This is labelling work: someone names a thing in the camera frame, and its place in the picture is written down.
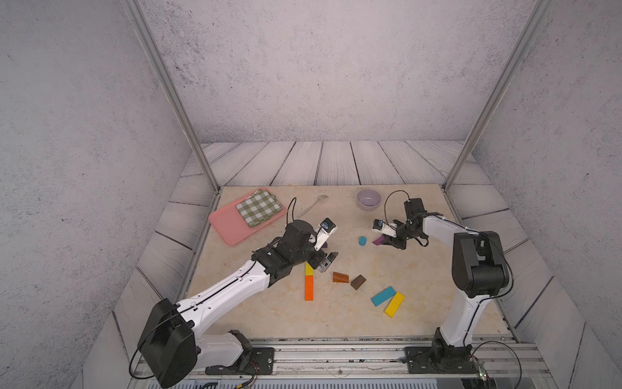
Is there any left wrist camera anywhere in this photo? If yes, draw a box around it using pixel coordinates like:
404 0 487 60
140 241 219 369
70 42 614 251
283 218 337 251

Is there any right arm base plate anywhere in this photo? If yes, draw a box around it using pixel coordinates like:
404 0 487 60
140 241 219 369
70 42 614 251
404 346 478 374

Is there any orange long block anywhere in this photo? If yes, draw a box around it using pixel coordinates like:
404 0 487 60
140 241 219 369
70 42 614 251
305 276 314 301

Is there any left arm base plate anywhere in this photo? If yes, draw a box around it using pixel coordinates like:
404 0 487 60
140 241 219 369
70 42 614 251
205 347 275 376

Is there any right aluminium frame post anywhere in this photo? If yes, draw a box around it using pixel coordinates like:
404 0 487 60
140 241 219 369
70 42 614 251
442 0 554 193

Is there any orange brown block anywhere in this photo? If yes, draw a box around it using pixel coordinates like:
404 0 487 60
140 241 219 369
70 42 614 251
332 272 350 284

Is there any lilac bowl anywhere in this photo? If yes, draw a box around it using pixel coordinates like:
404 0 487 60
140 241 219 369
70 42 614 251
356 189 382 212

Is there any dark brown block centre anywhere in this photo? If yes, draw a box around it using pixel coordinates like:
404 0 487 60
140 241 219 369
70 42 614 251
350 275 367 290

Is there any aluminium frame post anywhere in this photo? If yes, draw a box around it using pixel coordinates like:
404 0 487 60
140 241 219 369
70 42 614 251
442 0 554 193
121 0 220 191

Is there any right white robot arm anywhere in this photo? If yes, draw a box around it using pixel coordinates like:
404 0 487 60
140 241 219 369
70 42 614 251
381 212 512 364

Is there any green checkered cloth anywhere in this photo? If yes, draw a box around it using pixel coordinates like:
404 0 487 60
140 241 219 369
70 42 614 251
236 189 283 228

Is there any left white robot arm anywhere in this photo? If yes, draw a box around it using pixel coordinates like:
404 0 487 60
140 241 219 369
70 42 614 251
137 242 338 388

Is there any yellow long block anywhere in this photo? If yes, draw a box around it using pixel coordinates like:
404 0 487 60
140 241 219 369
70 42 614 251
305 263 314 277
384 292 405 318

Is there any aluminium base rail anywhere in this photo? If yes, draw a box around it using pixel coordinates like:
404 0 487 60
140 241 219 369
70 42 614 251
127 339 555 389

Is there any pink plastic tray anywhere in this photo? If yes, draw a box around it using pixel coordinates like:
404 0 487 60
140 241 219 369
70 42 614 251
208 187 285 246

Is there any left aluminium frame post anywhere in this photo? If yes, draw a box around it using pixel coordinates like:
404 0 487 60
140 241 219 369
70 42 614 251
121 0 220 191

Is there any teal flat block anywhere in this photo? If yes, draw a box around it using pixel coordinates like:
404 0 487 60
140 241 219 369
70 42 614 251
371 287 396 306

